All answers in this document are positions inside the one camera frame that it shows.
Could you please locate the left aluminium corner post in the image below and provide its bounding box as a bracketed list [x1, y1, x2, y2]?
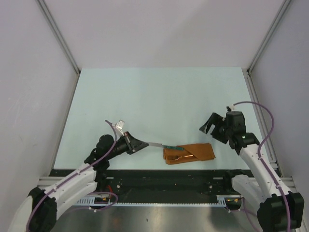
[36, 0, 81, 74]

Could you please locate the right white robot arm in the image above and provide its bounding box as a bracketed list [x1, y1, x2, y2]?
[199, 111, 304, 232]

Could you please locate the right aluminium side rail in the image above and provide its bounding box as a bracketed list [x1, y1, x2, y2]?
[242, 69, 280, 171]

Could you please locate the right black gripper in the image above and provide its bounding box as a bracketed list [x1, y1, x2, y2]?
[199, 112, 232, 144]

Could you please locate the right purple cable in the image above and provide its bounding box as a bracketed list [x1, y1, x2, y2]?
[226, 101, 292, 232]

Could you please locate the white slotted cable duct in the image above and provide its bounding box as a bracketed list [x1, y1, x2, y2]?
[74, 195, 242, 207]

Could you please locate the aluminium corner post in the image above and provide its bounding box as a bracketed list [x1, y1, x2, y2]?
[36, 0, 81, 74]
[246, 0, 294, 74]

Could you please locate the purple cable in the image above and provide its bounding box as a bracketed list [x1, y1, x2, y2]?
[226, 101, 292, 232]
[26, 120, 119, 232]

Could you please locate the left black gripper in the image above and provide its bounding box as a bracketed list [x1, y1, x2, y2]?
[106, 131, 148, 160]

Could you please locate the aluminium front rail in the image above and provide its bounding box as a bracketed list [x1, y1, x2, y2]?
[35, 177, 300, 197]

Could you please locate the right aluminium corner post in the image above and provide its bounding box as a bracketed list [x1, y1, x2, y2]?
[246, 0, 294, 74]

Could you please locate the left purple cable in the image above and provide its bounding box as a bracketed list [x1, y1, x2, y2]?
[26, 120, 119, 232]

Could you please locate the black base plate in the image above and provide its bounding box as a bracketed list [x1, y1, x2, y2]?
[49, 169, 282, 211]

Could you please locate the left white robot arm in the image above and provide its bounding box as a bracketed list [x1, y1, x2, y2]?
[26, 123, 149, 232]

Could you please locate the orange cloth napkin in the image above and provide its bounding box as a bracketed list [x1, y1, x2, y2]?
[163, 143, 215, 165]

